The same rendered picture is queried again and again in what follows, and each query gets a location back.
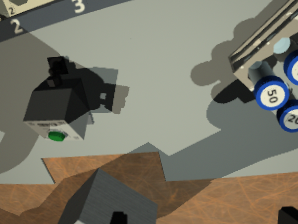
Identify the black sloped desk with green button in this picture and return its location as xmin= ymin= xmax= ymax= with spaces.
xmin=23 ymin=63 xmax=94 ymax=141

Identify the blue tube cap with white 50 label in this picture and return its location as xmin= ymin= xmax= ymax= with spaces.
xmin=248 ymin=61 xmax=289 ymax=111

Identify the grey bench mat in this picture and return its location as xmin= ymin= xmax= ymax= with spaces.
xmin=0 ymin=0 xmax=298 ymax=184

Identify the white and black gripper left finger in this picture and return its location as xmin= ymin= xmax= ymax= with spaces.
xmin=110 ymin=211 xmax=127 ymax=224

